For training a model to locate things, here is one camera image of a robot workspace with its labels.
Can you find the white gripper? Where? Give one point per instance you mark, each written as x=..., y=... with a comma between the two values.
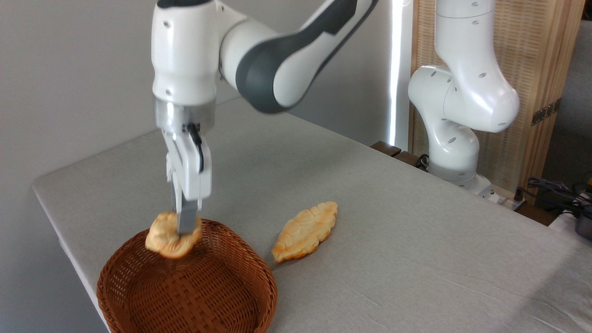
x=192, y=175

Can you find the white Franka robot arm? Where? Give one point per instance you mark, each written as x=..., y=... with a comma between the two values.
x=277, y=64

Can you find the brown woven wicker basket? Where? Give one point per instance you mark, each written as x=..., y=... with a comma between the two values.
x=185, y=291

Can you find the leaf-shaped flat bread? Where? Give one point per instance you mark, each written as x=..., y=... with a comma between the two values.
x=305, y=229

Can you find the dark brown wooden block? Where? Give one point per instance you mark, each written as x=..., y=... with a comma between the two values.
x=393, y=151

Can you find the black screen hinge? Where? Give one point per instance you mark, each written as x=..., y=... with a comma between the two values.
x=545, y=112

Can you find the white vertical post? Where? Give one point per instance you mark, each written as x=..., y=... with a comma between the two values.
x=400, y=92

